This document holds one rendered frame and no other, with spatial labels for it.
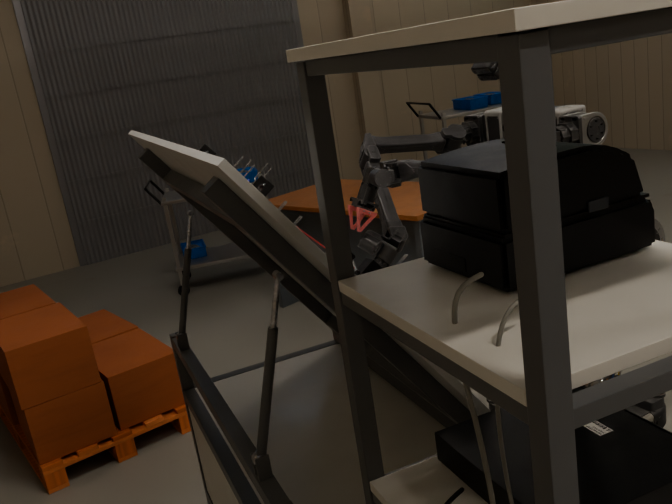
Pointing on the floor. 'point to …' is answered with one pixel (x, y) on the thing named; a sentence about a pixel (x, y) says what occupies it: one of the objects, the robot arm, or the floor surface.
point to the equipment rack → (498, 40)
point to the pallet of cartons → (80, 383)
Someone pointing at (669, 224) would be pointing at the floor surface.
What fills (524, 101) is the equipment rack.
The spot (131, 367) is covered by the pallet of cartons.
